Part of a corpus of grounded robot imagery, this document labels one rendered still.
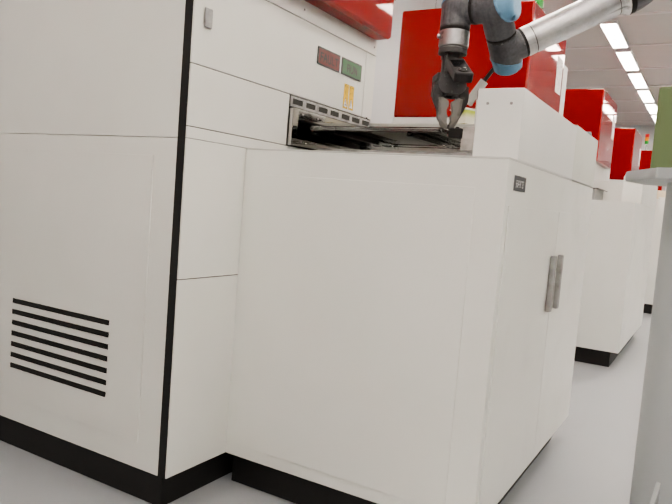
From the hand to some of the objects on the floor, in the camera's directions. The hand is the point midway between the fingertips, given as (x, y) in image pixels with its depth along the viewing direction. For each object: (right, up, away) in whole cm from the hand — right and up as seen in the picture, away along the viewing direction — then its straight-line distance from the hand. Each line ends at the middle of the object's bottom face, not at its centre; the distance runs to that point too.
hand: (447, 128), depth 164 cm
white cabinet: (-4, -90, +21) cm, 93 cm away
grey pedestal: (+46, -99, -38) cm, 116 cm away
